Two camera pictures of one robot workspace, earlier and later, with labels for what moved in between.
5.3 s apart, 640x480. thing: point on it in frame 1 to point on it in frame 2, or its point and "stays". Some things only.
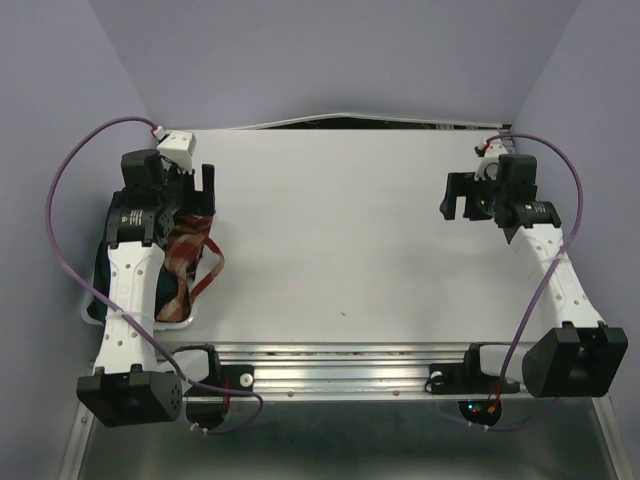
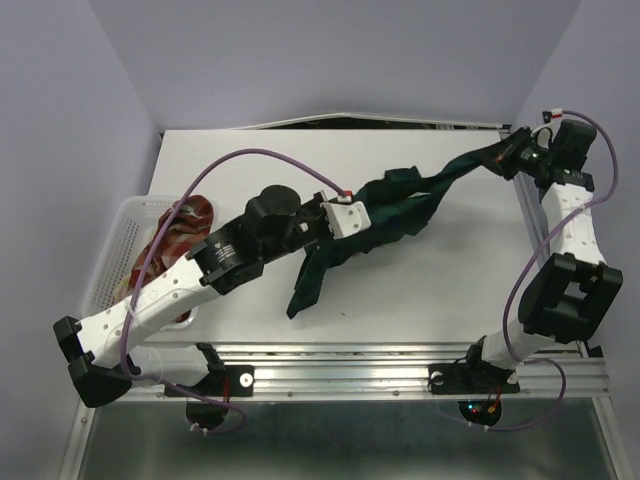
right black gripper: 460,184 to 505,154
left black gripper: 198,202 to 314,204
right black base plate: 465,378 stays
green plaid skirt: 97,305 to 398,205
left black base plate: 229,376 stays
